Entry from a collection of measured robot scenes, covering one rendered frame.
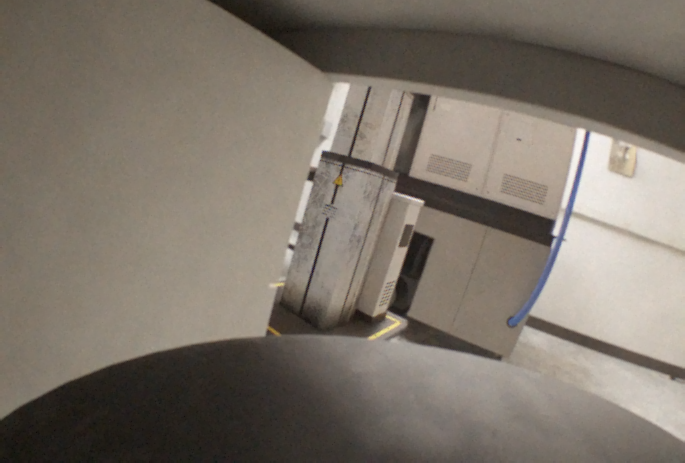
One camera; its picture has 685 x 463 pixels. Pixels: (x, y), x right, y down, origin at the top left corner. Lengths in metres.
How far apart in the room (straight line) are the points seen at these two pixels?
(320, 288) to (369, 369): 0.78
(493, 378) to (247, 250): 0.26
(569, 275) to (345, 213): 2.24
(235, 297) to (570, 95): 0.38
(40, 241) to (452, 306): 1.59
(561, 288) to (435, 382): 2.70
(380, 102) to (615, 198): 2.33
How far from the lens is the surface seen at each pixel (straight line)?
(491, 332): 1.66
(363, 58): 0.36
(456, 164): 1.73
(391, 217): 1.02
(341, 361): 0.17
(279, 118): 0.34
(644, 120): 0.32
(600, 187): 2.90
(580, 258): 2.85
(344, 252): 0.89
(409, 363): 0.19
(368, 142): 0.90
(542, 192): 1.67
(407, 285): 2.06
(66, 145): 0.24
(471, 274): 1.62
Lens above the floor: 0.71
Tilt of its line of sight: 5 degrees down
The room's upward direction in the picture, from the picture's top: 17 degrees clockwise
